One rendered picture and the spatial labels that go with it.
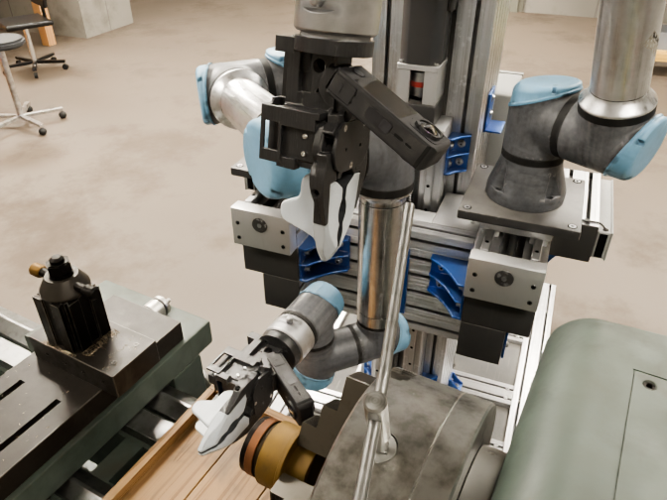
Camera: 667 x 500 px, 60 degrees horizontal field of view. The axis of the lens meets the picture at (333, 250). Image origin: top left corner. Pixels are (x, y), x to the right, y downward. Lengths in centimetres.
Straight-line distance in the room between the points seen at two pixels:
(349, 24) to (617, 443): 46
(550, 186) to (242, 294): 190
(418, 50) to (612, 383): 75
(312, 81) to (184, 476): 70
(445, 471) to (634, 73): 65
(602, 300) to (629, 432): 237
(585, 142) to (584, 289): 204
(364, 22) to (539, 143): 64
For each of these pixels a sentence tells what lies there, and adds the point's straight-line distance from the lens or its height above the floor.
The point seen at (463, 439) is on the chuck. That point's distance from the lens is 62.
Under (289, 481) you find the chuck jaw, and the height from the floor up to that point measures 110.
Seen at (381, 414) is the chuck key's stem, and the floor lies 131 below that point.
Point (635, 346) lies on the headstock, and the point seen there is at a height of 125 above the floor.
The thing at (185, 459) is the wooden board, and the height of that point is 88.
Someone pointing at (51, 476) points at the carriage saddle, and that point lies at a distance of 108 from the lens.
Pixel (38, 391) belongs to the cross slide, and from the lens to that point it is 113.
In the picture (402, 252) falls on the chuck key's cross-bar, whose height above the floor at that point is 137.
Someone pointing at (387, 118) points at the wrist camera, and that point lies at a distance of 50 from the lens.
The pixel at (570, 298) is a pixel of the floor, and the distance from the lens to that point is 297.
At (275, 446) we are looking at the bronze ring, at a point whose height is 112.
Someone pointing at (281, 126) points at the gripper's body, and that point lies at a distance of 54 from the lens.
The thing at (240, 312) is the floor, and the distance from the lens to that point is 270.
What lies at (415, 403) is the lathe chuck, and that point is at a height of 123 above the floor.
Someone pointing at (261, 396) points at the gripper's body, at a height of 108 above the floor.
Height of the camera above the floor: 172
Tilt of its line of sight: 34 degrees down
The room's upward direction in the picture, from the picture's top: straight up
